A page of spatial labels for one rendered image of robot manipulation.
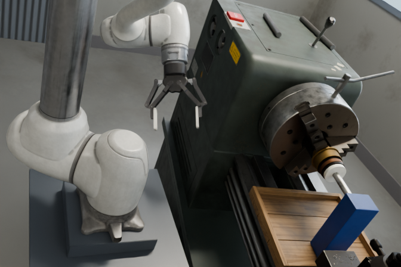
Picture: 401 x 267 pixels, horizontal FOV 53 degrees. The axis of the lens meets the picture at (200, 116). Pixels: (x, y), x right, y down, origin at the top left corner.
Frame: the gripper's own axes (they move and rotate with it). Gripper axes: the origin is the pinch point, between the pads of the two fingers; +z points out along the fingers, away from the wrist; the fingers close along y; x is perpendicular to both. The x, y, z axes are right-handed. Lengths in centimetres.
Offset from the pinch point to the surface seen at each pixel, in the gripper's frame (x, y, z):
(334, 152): 0, 49, 10
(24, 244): 65, -81, 45
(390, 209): 192, 141, 44
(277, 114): 3.1, 32.9, -2.8
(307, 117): -2.4, 41.2, -0.6
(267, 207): 6.8, 28.3, 27.2
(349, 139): 9, 58, 6
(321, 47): 29, 56, -33
